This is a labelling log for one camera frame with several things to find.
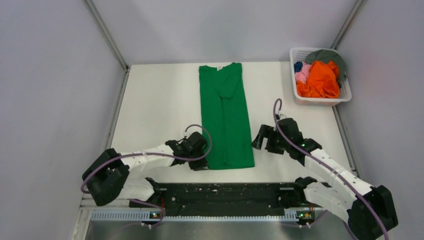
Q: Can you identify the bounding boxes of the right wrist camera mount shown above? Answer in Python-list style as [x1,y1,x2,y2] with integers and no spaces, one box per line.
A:
[275,113,287,121]

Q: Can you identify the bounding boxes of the white cable duct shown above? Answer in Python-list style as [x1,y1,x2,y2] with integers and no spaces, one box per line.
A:
[91,210,299,223]

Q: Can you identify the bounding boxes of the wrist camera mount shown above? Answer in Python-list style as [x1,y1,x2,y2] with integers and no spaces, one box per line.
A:
[183,131,192,139]
[275,113,287,121]

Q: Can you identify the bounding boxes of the left corner aluminium post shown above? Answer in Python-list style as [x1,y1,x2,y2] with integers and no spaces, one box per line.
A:
[82,0,129,72]

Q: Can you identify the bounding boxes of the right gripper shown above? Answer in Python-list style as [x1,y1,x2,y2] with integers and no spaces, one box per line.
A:
[250,124,290,155]

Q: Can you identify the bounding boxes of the green t-shirt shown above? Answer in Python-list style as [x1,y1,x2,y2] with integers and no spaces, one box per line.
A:
[198,62,255,170]

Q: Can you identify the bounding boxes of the grey-green garment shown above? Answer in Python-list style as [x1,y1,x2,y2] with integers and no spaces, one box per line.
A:
[305,49,347,82]

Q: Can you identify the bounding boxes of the corner aluminium post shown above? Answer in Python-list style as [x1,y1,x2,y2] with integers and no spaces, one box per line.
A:
[330,0,367,50]
[82,0,129,72]

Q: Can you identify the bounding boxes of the pink garment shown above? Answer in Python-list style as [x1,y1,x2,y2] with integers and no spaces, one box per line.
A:
[294,62,311,84]

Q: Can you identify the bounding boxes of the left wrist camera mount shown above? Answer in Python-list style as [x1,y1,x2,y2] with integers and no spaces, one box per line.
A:
[183,131,192,139]

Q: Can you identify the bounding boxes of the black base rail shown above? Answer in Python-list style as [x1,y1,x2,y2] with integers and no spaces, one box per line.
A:
[147,182,319,217]

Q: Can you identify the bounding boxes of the right corner aluminium post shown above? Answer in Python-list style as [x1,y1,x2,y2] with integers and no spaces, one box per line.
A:
[330,0,367,50]

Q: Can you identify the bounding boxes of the orange t-shirt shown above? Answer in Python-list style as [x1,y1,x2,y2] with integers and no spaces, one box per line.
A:
[296,61,341,99]

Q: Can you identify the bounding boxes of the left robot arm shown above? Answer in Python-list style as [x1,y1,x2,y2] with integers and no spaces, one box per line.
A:
[81,131,211,207]

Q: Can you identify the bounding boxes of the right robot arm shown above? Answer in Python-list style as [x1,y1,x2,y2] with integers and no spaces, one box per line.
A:
[251,118,399,240]

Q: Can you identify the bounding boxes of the dark blue garment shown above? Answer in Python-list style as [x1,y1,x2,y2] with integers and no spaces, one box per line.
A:
[293,61,304,73]

